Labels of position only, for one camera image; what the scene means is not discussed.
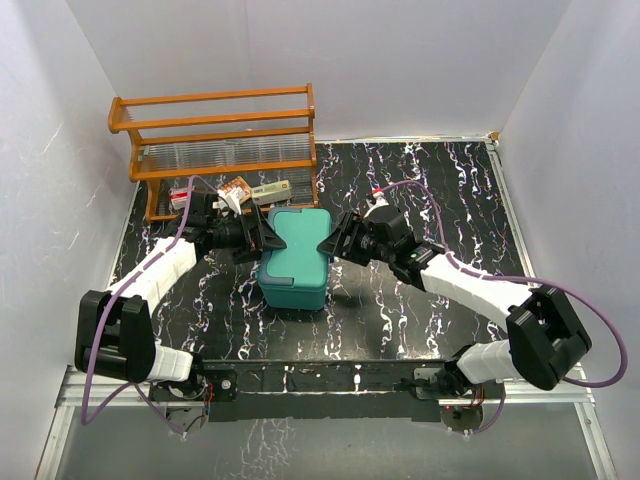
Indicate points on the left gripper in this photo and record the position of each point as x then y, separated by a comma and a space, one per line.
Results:
262, 237

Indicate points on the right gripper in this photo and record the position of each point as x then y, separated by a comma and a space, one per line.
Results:
336, 244

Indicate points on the teal medicine kit box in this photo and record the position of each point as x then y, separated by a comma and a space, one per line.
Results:
296, 277

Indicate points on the orange medicine box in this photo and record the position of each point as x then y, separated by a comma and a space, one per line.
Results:
238, 189

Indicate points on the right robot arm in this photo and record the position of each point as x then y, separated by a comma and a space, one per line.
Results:
545, 338

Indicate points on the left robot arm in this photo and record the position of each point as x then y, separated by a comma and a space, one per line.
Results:
115, 337

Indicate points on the white-green medicine box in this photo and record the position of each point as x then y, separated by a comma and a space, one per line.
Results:
275, 192

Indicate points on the red-white medicine box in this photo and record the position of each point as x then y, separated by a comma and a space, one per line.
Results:
180, 198

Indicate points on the wooden orange shelf rack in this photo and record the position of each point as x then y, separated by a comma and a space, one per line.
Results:
227, 133

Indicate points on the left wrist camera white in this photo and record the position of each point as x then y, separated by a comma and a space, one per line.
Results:
230, 200

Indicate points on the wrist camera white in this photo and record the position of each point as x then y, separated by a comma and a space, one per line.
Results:
230, 200
375, 200

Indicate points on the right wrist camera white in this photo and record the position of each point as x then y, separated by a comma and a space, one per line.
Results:
375, 200

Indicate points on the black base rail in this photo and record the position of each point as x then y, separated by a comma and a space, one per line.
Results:
337, 389

